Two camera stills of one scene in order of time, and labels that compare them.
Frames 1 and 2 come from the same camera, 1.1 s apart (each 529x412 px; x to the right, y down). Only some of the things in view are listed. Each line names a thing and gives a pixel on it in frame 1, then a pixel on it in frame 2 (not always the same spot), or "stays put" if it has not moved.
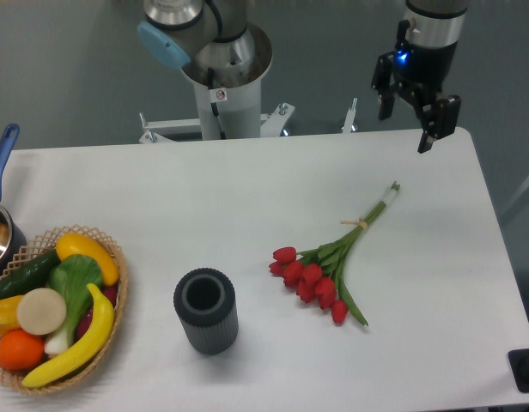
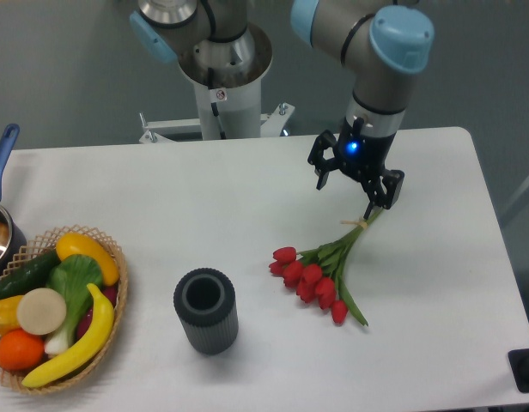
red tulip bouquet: [317, 274] stays put
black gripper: [417, 73] to [363, 155]
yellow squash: [71, 244] stays put
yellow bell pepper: [3, 316] stays put
